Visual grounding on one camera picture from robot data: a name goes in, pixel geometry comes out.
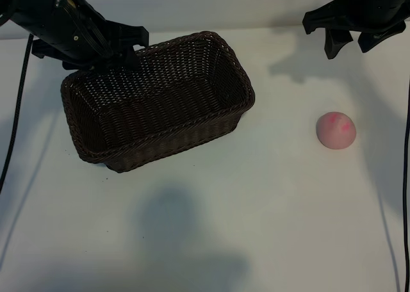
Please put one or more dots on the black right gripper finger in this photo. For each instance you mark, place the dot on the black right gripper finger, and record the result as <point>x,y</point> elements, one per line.
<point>326,16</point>
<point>336,42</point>

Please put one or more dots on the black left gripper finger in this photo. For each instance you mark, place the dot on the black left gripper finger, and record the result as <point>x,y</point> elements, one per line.
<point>128,34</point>
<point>129,58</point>

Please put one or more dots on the dark brown wicker basket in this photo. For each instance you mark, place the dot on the dark brown wicker basket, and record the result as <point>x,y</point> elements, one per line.
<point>160,90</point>

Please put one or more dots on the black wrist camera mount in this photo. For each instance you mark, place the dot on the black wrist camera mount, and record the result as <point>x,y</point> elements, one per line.
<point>371,42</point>
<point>43,50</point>

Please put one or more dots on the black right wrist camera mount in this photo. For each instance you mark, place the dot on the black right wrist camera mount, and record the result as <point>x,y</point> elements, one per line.
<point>371,42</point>

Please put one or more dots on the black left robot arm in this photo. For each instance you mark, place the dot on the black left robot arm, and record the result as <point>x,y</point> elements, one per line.
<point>8,0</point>

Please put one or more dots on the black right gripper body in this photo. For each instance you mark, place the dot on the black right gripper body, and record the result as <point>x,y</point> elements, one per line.
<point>378,7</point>

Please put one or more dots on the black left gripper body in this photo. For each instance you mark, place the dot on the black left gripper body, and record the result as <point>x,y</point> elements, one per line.
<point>64,23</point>

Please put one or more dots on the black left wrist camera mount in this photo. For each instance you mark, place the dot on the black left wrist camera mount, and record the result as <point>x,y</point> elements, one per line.
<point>43,50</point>

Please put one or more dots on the pink peach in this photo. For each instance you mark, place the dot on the pink peach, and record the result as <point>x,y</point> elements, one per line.
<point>336,132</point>

